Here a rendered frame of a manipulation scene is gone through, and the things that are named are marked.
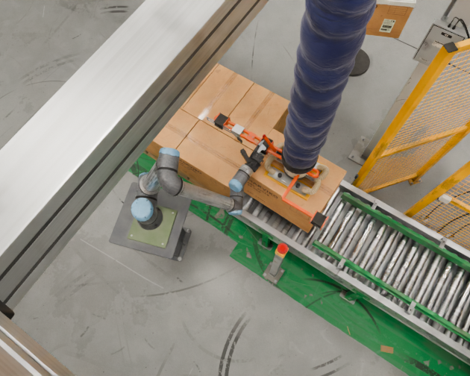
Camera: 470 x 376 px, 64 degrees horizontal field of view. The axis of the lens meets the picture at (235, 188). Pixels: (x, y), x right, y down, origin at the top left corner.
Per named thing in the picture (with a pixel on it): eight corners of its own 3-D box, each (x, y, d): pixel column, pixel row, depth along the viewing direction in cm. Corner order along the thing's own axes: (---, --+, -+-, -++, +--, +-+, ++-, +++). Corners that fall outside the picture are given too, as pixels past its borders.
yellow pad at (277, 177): (314, 189, 252) (315, 186, 247) (306, 201, 249) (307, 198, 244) (270, 164, 260) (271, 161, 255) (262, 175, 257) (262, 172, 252)
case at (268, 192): (335, 192, 293) (347, 171, 255) (308, 233, 282) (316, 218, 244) (270, 153, 307) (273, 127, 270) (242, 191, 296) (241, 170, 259)
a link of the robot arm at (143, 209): (134, 224, 269) (127, 218, 253) (138, 201, 275) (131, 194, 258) (156, 225, 269) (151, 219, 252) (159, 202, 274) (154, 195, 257)
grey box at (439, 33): (444, 67, 236) (470, 31, 209) (441, 73, 235) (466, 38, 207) (415, 54, 241) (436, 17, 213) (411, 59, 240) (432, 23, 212)
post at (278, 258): (278, 271, 339) (289, 248, 246) (274, 277, 338) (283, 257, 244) (272, 267, 341) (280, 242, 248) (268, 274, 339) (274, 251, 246)
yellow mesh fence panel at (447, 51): (416, 172, 369) (604, -10, 173) (421, 181, 365) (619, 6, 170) (334, 200, 362) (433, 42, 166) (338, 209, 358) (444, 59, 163)
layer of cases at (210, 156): (287, 124, 377) (292, 101, 340) (232, 204, 349) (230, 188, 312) (192, 72, 405) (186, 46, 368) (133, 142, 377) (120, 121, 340)
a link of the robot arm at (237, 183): (227, 186, 246) (227, 182, 237) (237, 172, 250) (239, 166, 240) (239, 195, 245) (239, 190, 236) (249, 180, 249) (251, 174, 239)
